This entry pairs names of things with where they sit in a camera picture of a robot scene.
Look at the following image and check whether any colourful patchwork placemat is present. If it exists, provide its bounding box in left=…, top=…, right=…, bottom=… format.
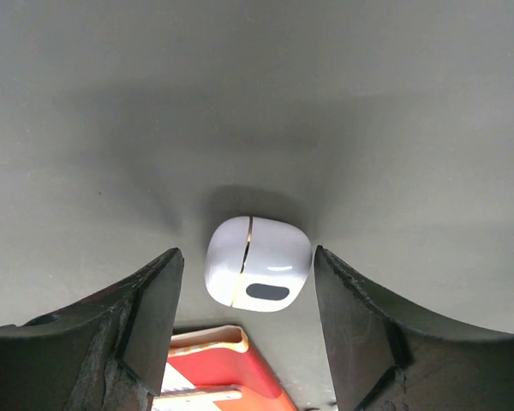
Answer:
left=152, top=325, right=296, bottom=410

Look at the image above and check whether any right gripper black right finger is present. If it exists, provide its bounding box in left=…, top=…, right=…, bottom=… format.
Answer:
left=314, top=247, right=514, bottom=410

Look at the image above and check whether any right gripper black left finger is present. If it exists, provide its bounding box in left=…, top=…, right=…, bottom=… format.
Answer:
left=0, top=248, right=184, bottom=410

